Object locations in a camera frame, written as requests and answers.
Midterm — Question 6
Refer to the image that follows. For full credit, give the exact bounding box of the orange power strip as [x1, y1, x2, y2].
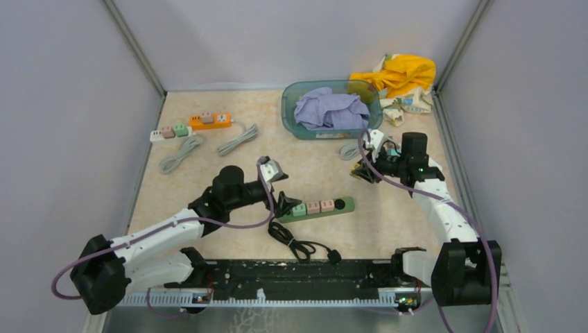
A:
[188, 112, 232, 131]

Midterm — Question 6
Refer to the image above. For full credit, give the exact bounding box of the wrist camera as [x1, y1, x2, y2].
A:
[363, 129, 390, 156]
[257, 156, 282, 188]

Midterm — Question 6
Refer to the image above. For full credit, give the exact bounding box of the grey coiled cable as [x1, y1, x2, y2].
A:
[216, 120, 259, 157]

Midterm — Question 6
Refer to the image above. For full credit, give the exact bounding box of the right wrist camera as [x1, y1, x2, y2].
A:
[363, 129, 390, 156]

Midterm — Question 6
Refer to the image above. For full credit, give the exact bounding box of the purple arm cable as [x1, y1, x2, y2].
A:
[51, 157, 277, 319]
[357, 129, 500, 333]

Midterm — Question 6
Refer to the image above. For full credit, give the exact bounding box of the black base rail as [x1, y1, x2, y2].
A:
[163, 258, 438, 305]

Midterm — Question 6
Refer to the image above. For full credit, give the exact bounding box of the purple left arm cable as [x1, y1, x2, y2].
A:
[51, 157, 277, 319]

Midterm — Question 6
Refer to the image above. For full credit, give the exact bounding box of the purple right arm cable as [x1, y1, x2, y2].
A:
[357, 129, 500, 333]

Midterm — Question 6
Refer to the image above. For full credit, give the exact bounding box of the yellow usb charger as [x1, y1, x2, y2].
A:
[350, 164, 363, 178]

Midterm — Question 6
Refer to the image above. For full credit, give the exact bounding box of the pink usb charger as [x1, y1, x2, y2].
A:
[306, 201, 321, 215]
[320, 199, 335, 213]

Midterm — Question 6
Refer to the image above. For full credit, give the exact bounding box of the black cable with plug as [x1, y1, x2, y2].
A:
[267, 220, 343, 265]

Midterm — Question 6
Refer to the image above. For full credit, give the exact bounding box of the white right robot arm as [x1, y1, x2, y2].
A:
[351, 129, 502, 307]

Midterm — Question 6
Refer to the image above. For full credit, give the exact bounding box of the pink charger on white strip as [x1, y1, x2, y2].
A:
[159, 126, 176, 139]

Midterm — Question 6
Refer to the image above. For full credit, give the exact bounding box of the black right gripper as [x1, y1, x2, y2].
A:
[352, 143, 408, 183]

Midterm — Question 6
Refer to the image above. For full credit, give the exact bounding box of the white patterned cloth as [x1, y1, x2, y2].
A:
[379, 87, 433, 127]

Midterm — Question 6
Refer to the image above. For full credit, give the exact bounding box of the small strip grey cable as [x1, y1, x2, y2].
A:
[159, 133, 207, 175]

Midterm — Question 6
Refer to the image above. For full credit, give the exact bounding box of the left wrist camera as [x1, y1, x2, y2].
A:
[257, 156, 282, 188]

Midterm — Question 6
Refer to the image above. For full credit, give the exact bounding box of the green power strip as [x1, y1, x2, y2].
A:
[277, 196, 356, 223]

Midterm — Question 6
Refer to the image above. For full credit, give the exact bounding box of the teal plastic basin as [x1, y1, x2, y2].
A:
[281, 80, 383, 139]

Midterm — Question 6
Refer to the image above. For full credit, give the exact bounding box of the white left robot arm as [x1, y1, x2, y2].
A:
[69, 160, 301, 315]

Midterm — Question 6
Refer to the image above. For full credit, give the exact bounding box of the small white power strip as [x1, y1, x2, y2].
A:
[150, 127, 193, 144]

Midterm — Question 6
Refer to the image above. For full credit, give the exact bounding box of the yellow cloth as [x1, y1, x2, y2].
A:
[349, 54, 436, 99]

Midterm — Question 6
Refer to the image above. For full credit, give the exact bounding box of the green charger on white strip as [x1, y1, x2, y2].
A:
[173, 123, 189, 137]

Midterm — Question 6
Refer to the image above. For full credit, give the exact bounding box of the grey power strip cable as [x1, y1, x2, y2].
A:
[338, 139, 361, 162]

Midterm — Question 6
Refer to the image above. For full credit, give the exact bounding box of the light green usb charger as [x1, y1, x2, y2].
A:
[291, 203, 307, 217]

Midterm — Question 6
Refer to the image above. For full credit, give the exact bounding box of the purple cloth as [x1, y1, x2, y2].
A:
[293, 87, 370, 130]

